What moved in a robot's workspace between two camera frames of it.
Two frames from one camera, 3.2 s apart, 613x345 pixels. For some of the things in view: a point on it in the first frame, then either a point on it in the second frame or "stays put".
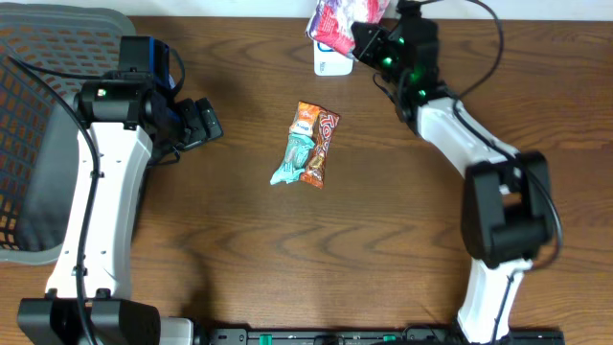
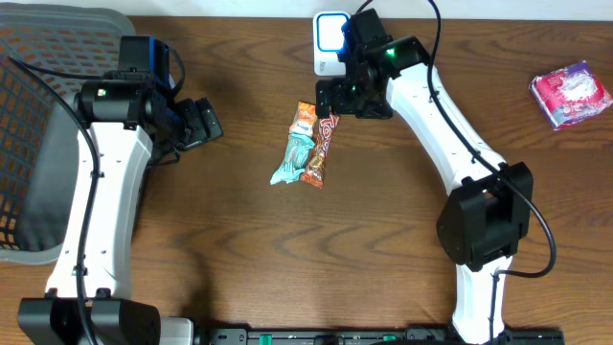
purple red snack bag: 330,21 -> 568,95
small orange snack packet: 306,119 stays put
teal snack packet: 295,158 stays put
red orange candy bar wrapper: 327,127 stays put
